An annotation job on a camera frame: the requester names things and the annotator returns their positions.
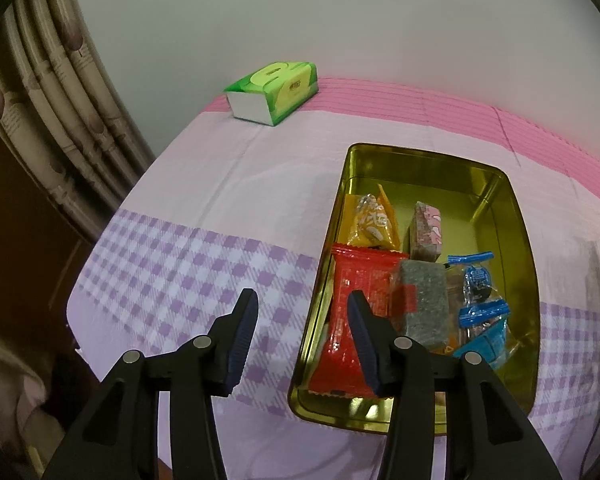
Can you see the brown wooden cabinet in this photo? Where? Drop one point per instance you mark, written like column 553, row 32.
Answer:
column 25, row 240

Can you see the pink cake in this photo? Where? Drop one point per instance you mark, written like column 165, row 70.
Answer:
column 427, row 232

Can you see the red snack packet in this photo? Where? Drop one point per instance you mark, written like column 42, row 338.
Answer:
column 345, row 320

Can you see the blue cookie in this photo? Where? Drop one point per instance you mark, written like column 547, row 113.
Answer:
column 487, row 340
column 477, row 282

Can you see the clear pastry snack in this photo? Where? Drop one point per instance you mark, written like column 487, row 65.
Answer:
column 455, row 290

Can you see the orange snack packet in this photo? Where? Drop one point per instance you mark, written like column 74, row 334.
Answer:
column 372, row 225

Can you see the gold tin box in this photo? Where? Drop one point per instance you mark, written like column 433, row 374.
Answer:
column 430, row 175

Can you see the green tissue pack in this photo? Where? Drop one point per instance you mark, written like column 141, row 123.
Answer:
column 272, row 92

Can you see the pink purple checked cloth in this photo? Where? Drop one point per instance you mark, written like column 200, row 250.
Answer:
column 220, row 200

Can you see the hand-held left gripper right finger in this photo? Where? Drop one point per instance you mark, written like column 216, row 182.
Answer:
column 365, row 340

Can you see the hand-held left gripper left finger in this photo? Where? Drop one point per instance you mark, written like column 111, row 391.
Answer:
column 242, row 340

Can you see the beige patterned curtain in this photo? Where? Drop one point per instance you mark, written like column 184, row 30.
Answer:
column 55, row 110

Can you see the grey cake red label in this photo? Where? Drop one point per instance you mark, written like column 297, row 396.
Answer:
column 425, row 305

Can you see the beige cloth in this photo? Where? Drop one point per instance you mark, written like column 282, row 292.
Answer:
column 10, row 390

